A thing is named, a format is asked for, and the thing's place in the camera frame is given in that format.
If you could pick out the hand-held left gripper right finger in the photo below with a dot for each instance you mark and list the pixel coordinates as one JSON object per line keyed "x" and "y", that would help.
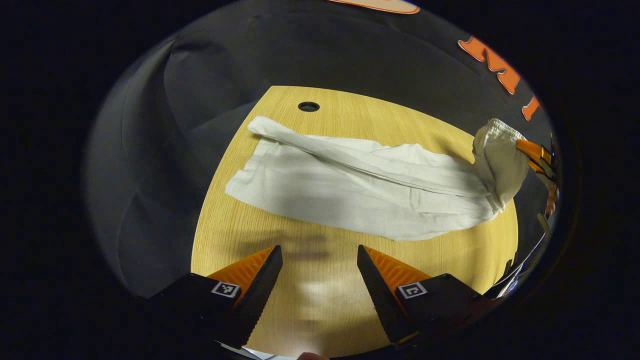
{"x": 380, "y": 295}

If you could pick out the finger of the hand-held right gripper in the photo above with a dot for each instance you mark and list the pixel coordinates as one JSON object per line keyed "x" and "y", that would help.
{"x": 532, "y": 149}
{"x": 542, "y": 170}

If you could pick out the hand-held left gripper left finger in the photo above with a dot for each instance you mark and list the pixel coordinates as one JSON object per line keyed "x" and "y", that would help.
{"x": 260, "y": 295}

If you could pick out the white jeans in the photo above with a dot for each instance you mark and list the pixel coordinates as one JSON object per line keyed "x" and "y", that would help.
{"x": 350, "y": 190}

